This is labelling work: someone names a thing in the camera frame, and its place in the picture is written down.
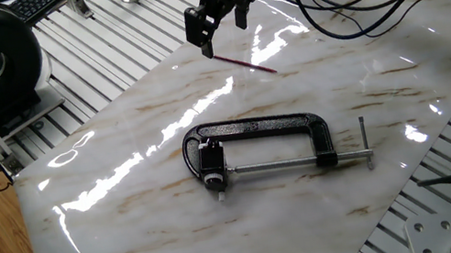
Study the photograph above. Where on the black and white pencil sharpener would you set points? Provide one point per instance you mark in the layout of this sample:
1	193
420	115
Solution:
212	161

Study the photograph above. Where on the black metal C-clamp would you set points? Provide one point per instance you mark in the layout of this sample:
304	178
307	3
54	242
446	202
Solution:
262	125

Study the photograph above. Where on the black computer keyboard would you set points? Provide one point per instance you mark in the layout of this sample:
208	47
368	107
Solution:
41	3

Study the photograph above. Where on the glossy marble pattern sheet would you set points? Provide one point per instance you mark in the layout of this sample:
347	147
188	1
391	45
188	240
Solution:
181	246

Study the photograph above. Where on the small aluminium bracket post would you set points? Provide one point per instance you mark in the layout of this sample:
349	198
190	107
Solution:
77	3

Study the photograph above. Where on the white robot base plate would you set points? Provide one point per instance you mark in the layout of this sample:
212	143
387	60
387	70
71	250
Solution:
436	238

